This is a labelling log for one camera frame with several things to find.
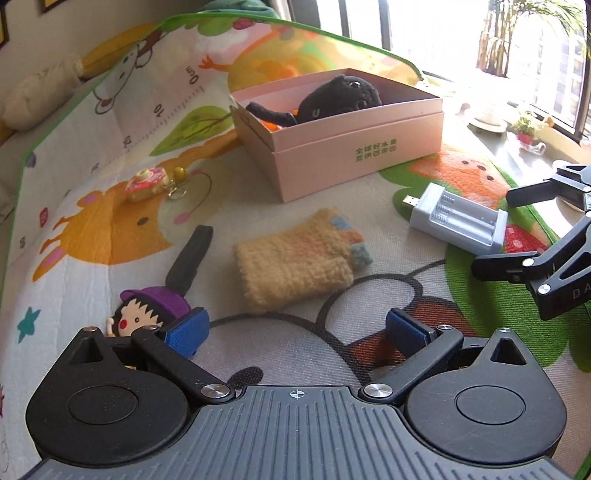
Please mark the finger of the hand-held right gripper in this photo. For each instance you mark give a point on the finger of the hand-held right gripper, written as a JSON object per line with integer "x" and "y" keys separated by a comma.
{"x": 531, "y": 191}
{"x": 503, "y": 267}

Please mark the framed wall picture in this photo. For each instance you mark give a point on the framed wall picture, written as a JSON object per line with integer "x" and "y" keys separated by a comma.
{"x": 51, "y": 5}
{"x": 3, "y": 27}

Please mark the yellow plush pillow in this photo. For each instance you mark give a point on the yellow plush pillow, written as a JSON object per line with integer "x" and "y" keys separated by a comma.
{"x": 115, "y": 46}

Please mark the orange plastic toy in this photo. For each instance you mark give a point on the orange plastic toy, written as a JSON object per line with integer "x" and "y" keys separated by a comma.
{"x": 277, "y": 125}

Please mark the cream knitted glove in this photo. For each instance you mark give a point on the cream knitted glove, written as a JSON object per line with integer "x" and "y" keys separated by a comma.
{"x": 291, "y": 263}

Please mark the cream plush pillow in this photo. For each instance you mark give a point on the cream plush pillow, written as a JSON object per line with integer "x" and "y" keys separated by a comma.
{"x": 37, "y": 92}

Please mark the pink cardboard box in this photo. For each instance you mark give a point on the pink cardboard box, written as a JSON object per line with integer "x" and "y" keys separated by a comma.
{"x": 351, "y": 157}

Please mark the grey sofa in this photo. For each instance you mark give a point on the grey sofa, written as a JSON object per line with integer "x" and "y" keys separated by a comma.
{"x": 11, "y": 161}

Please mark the black plush toy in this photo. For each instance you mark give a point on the black plush toy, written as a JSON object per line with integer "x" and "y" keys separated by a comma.
{"x": 332, "y": 99}

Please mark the small plant in red pot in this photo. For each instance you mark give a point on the small plant in red pot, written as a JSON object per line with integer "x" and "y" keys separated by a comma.
{"x": 526, "y": 137}

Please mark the tall palm plant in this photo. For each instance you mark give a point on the tall palm plant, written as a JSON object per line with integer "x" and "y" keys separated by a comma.
{"x": 498, "y": 41}

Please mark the doll with purple hat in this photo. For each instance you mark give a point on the doll with purple hat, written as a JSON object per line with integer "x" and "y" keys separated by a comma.
{"x": 138, "y": 314}

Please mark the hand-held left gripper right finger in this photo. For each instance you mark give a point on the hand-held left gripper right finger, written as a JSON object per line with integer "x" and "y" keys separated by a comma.
{"x": 406, "y": 328}

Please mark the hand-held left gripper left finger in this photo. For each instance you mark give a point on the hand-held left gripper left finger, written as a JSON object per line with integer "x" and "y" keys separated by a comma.
{"x": 187, "y": 334}

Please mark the printed cartoon play mat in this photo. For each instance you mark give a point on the printed cartoon play mat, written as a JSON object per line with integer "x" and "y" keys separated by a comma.
{"x": 115, "y": 230}

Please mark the white plant pot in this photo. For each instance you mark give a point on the white plant pot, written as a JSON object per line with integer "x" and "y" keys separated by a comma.
{"x": 487, "y": 122}

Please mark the green cloth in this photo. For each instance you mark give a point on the green cloth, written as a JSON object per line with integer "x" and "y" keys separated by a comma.
{"x": 240, "y": 9}

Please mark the white battery charger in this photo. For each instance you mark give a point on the white battery charger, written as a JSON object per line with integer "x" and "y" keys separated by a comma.
{"x": 457, "y": 217}

